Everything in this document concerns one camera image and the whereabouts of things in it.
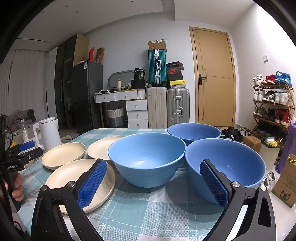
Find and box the brown cardboard box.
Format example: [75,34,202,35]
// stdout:
[242,136,262,153]

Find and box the oval grey frame mirror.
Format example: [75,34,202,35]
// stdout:
[107,70,136,90]

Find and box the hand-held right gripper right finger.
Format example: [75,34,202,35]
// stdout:
[199,159,277,241]

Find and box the teal checked tablecloth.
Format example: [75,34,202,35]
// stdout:
[17,128,255,241]

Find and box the white electric kettle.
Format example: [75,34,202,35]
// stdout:
[33,116,62,152]

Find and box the wooden door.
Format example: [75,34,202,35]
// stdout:
[189,27,237,127]

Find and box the black printed bag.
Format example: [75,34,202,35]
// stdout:
[134,68,146,81]

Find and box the silver suitcase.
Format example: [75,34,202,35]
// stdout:
[166,88,190,127]

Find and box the clear plastic bottle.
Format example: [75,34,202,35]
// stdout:
[20,119,28,142]

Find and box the shoe rack with shoes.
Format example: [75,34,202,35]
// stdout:
[250,71,292,139]

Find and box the purple bag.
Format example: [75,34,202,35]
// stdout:
[275,123,296,174]

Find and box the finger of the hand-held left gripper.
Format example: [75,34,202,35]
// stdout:
[6,140,36,154]
[7,148,44,165]

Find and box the grey clothes pile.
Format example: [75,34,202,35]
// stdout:
[6,109,36,132]

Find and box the wooden shoe rack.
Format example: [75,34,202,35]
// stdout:
[251,83,295,144]

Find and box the scattered pile of shoes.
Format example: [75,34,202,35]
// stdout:
[221,126,253,142]

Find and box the black storage box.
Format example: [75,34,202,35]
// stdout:
[131,79,146,90]

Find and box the teal suitcase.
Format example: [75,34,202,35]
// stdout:
[148,49,167,85]

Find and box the beige suitcase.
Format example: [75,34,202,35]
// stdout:
[147,87,167,128]

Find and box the woven laundry basket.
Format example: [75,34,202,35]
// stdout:
[106,106,125,127]

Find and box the white sheer curtain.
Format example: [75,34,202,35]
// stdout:
[0,50,49,121]

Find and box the white sneaker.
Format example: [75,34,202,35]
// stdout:
[261,171,277,193]

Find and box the white dressing desk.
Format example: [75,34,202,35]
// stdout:
[94,89,147,128]

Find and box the blue bowl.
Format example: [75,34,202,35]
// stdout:
[184,138,267,204]
[167,123,221,146]
[108,133,187,188]

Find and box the cream plate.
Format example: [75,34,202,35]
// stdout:
[45,159,116,214]
[42,142,86,170]
[87,136,126,163]

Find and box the dark tall cabinet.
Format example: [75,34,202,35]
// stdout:
[55,35,79,130]

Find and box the person's left hand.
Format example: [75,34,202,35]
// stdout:
[3,173,25,202]

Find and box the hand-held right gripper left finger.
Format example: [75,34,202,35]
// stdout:
[31,159,108,241]

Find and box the green print cardboard box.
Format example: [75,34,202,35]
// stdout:
[272,154,296,208]

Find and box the flat cardboard sheet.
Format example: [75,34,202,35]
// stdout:
[73,34,89,66]

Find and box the black refrigerator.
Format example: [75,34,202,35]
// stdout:
[70,61,104,134]

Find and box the open cardboard box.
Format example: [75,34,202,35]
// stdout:
[147,39,167,53]

